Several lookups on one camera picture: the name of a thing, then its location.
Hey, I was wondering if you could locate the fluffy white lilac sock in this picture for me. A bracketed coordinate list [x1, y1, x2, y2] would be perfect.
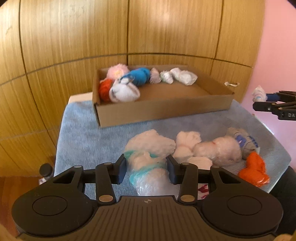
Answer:
[252, 85, 267, 102]

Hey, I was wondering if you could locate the white red-pattern sock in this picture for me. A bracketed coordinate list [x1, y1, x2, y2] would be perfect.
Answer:
[188, 156, 213, 200]

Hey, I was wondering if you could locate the grey sock blue pattern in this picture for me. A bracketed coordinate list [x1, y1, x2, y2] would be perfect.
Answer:
[226, 127, 260, 160]

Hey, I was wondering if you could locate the fluffy white teal-band sock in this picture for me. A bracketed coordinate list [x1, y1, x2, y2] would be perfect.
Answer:
[124, 129, 180, 197]

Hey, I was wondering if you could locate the pale pink long sock roll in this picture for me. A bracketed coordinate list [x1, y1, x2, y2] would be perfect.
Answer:
[193, 136, 242, 166]

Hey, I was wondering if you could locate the orange sock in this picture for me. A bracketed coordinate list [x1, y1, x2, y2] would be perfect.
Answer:
[238, 152, 270, 187]
[98, 78, 113, 102]

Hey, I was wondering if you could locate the white pink knotted sock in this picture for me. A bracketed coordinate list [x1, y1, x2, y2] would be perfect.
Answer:
[173, 131, 202, 163]

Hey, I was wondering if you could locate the blue towel mat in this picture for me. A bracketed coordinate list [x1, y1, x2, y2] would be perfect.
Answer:
[55, 100, 291, 192]

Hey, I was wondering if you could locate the dark bottle on floor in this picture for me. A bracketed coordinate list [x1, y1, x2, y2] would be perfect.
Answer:
[39, 163, 54, 185]

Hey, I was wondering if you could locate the white long sock roll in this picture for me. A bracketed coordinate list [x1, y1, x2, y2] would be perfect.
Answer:
[170, 68, 198, 86]

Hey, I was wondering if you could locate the brown cardboard box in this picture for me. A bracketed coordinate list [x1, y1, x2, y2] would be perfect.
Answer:
[92, 65, 234, 128]

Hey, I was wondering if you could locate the white blue sock bundle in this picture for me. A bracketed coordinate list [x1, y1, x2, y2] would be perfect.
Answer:
[109, 77, 140, 102]

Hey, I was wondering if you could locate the orange sock in box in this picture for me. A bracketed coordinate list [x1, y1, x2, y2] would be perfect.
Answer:
[98, 78, 113, 102]

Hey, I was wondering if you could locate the white patterned small sock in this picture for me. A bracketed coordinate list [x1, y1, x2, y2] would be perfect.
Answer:
[159, 70, 174, 84]

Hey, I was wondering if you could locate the lilac sock roll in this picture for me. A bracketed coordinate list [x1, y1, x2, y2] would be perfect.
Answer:
[149, 68, 161, 84]

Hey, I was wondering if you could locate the fluffy pink sock ball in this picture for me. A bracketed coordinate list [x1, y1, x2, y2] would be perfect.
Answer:
[106, 64, 130, 80]

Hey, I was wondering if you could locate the blue ribbed sock roll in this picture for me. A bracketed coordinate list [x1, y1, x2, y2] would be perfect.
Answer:
[119, 67, 150, 86]

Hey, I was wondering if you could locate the silver drawer handle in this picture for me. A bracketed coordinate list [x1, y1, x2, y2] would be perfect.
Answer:
[224, 81, 240, 87]

